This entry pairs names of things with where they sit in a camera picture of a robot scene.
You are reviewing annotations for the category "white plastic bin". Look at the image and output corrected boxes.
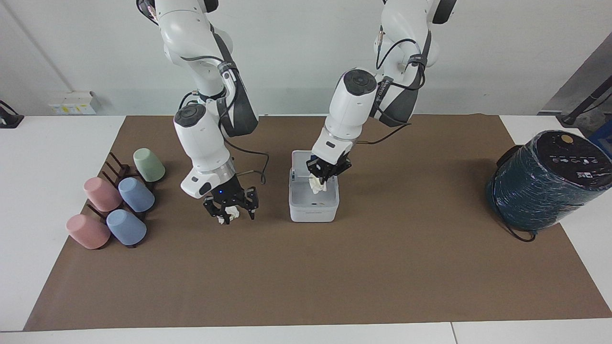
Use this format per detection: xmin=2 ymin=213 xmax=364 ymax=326
xmin=288 ymin=150 xmax=340 ymax=223

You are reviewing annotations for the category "green cup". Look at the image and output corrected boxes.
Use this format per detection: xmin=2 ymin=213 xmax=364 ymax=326
xmin=133 ymin=148 xmax=166 ymax=183

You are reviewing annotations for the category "dark brown cup rack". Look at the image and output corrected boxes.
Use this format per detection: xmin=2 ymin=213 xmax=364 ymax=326
xmin=87 ymin=151 xmax=159 ymax=249

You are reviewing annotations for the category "white wall socket box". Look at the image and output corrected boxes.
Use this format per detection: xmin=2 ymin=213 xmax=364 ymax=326
xmin=47 ymin=91 xmax=102 ymax=116

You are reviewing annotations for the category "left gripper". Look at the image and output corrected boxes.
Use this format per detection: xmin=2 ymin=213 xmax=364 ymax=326
xmin=306 ymin=152 xmax=353 ymax=185

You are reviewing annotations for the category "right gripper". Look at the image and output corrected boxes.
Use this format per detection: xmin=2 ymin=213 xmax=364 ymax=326
xmin=203 ymin=174 xmax=260 ymax=221

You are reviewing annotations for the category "blue cup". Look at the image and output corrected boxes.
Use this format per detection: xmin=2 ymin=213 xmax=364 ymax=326
xmin=118 ymin=177 xmax=156 ymax=213
xmin=106 ymin=209 xmax=148 ymax=247

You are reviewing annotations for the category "pink cup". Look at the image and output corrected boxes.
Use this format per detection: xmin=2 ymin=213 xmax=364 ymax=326
xmin=66 ymin=214 xmax=111 ymax=250
xmin=83 ymin=177 xmax=123 ymax=213

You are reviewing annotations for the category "black stand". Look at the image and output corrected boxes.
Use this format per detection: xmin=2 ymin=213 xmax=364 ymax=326
xmin=557 ymin=75 xmax=612 ymax=128
xmin=0 ymin=100 xmax=25 ymax=129

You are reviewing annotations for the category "dark teal wrapped cylinder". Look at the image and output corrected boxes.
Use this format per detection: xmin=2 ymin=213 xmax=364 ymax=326
xmin=485 ymin=129 xmax=612 ymax=233

